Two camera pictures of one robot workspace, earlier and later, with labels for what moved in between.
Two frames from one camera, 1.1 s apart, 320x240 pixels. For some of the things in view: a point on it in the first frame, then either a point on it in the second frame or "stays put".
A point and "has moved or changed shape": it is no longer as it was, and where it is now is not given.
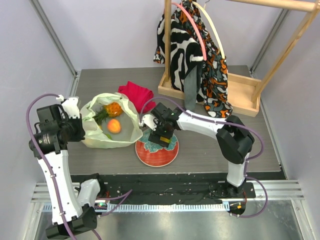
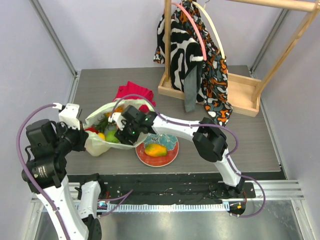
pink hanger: [186, 13] stays put
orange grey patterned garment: [215, 88] stays put
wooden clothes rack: [240, 89] stays put
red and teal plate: [154, 154] stays put
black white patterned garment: [186, 53] stays put
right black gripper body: [160, 138] -> [124, 135]
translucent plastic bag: [130, 131] has moved or changed shape
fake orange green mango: [165, 139] -> [155, 150]
